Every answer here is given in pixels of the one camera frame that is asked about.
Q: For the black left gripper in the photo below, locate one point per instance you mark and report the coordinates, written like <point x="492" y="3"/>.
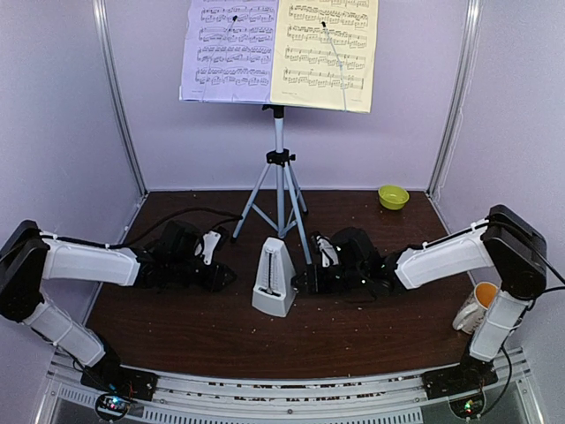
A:
<point x="214" y="283"/>

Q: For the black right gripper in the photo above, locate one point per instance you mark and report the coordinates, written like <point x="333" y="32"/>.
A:
<point x="315" y="284"/>

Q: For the white metronome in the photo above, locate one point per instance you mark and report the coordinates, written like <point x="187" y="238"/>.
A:
<point x="272" y="292"/>

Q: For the white folding music stand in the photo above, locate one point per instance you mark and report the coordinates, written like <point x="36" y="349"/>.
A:
<point x="277" y="196"/>

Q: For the yellow sheet music page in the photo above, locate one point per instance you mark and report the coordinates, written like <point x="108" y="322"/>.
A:
<point x="324" y="54"/>

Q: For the purple sheet music page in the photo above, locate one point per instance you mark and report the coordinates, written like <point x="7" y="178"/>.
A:
<point x="228" y="52"/>

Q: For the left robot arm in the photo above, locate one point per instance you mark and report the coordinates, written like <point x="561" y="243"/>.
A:
<point x="169" y="252"/>

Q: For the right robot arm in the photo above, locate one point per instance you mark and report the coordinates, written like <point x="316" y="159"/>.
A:
<point x="502" y="240"/>

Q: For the green bowl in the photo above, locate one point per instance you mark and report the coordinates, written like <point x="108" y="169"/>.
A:
<point x="393" y="197"/>

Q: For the white mug orange inside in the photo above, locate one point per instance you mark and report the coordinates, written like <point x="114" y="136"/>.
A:
<point x="473" y="310"/>

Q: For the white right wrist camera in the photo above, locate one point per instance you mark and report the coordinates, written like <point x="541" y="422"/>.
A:
<point x="325" y="249"/>

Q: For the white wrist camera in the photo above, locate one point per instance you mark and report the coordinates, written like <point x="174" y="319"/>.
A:
<point x="325" y="249"/>
<point x="209" y="242"/>

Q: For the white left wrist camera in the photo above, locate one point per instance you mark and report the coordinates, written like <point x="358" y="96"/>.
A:
<point x="209" y="242"/>

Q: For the aluminium front rail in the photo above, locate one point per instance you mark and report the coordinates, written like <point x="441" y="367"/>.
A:
<point x="389" y="398"/>

